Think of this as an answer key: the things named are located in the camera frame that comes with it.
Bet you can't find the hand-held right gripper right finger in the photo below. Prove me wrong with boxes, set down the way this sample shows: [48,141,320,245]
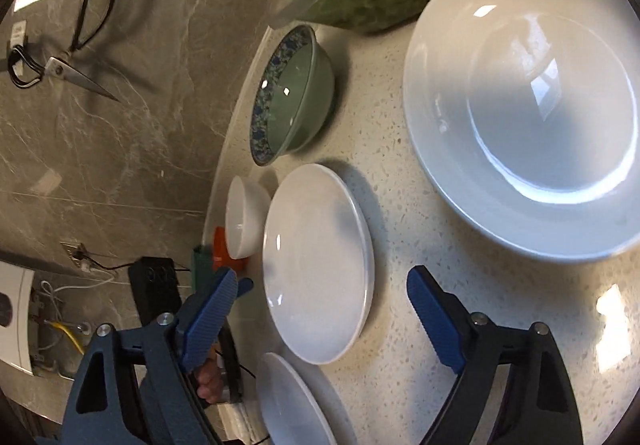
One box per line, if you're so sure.
[406,265,586,445]

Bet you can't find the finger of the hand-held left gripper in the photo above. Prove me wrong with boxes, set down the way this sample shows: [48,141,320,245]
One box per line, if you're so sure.
[215,277,255,406]

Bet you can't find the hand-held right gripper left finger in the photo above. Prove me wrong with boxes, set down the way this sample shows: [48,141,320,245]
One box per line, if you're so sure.
[62,267,238,445]

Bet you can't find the small white bowl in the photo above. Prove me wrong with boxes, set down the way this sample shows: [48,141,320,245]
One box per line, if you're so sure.
[225,175,273,260]

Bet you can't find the green bowl with blue rim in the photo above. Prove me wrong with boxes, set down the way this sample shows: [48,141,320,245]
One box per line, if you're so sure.
[249,24,336,167]

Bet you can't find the large white deep plate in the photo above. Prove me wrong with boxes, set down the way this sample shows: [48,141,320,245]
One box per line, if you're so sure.
[402,0,640,260]

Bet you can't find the person's left hand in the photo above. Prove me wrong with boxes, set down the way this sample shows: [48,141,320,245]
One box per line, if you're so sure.
[194,359,226,406]

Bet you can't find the orange bowl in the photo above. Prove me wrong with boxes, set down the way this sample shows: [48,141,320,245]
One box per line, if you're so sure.
[212,226,248,272]

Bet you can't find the white cloth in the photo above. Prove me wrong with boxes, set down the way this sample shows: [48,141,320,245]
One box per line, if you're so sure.
[220,402,266,445]

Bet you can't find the white water heater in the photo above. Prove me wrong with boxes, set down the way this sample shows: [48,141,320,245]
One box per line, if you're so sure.
[0,260,36,368]

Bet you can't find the white cable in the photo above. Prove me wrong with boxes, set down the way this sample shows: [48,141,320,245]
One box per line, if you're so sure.
[40,265,118,313]

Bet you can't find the thin black cable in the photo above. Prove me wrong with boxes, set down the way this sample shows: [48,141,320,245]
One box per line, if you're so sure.
[239,361,271,443]

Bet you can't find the wall socket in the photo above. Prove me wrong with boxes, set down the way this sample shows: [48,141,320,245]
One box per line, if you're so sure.
[60,241,96,273]

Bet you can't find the yellow hose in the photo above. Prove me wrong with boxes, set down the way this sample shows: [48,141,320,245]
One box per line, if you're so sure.
[45,320,88,356]

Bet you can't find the black handled scissors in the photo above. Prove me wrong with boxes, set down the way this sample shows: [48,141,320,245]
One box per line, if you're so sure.
[7,0,123,103]

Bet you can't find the white wall hook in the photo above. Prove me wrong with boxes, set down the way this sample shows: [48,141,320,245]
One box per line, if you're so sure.
[10,22,28,76]

